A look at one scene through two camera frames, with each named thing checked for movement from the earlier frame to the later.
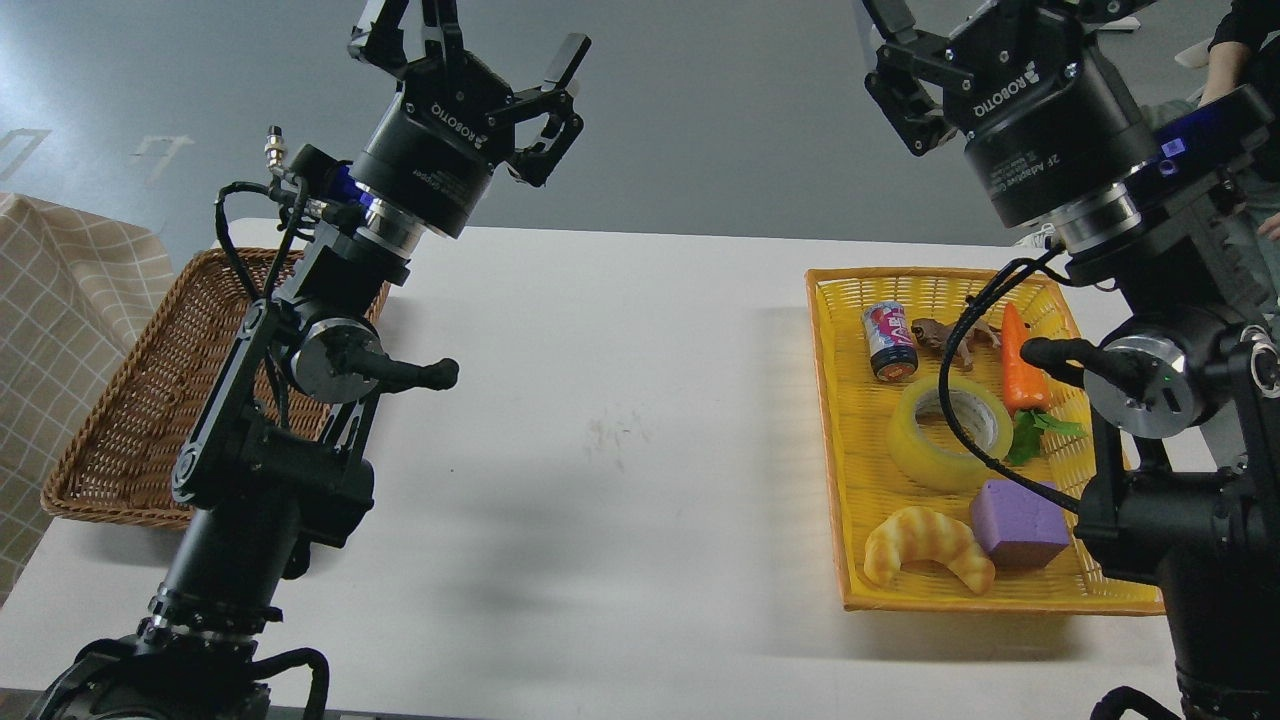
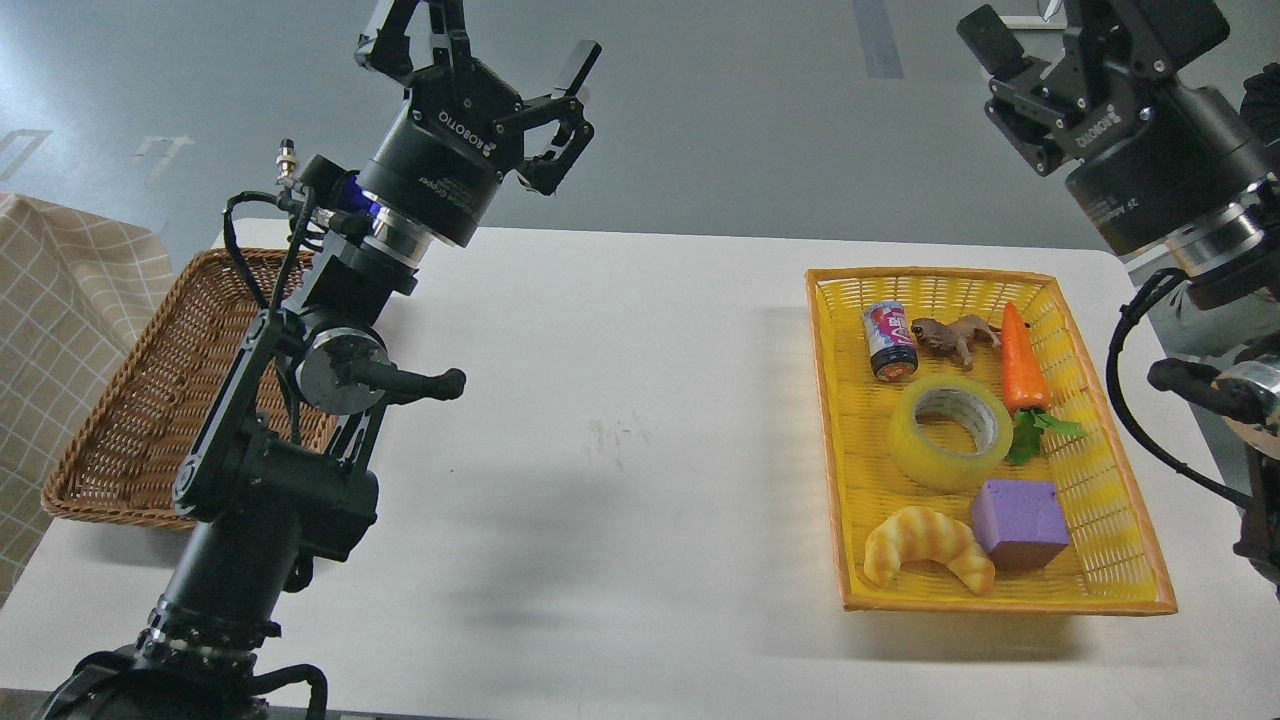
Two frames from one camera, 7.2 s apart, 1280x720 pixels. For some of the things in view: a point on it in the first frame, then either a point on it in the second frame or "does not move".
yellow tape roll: (938, 469) does not move
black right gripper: (1046, 118) → (1149, 162)
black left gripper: (431, 155) does not move
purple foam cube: (1017, 526) does not move
